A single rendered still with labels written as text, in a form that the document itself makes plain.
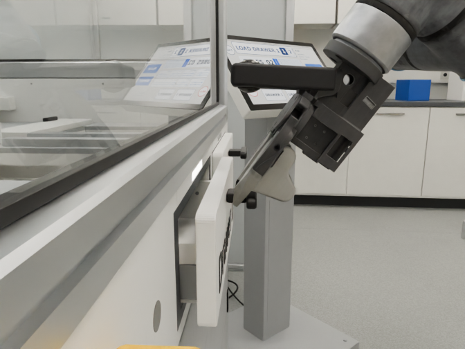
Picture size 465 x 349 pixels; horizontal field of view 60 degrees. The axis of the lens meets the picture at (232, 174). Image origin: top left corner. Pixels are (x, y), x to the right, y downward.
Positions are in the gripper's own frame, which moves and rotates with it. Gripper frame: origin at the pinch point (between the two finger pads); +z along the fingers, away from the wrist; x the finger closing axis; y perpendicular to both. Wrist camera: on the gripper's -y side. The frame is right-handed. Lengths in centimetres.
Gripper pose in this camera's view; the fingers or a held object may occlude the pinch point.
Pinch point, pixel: (236, 189)
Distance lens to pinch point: 48.7
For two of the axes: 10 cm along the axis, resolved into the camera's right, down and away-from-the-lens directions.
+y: 8.2, 5.7, 0.8
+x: 0.5, -2.2, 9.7
